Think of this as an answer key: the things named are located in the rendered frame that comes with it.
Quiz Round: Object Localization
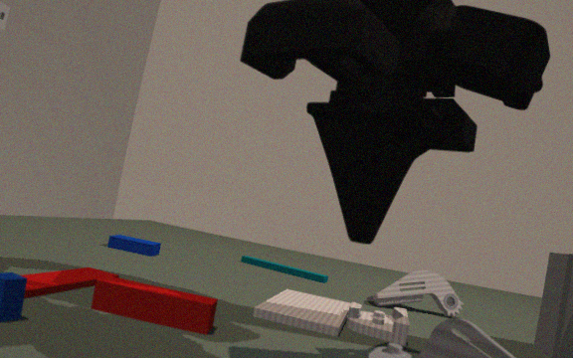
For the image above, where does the red rectangular block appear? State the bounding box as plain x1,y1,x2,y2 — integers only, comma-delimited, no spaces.
92,275,218,334

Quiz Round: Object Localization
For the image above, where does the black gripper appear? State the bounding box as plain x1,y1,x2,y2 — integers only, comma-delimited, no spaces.
241,0,477,245

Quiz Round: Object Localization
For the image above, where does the teal flat bar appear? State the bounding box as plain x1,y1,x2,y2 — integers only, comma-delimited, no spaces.
241,257,328,283

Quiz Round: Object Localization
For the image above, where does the red flat bar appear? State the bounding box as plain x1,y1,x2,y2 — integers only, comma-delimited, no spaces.
22,268,119,298

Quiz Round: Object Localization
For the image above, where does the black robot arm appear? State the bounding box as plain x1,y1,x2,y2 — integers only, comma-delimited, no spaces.
402,0,550,110

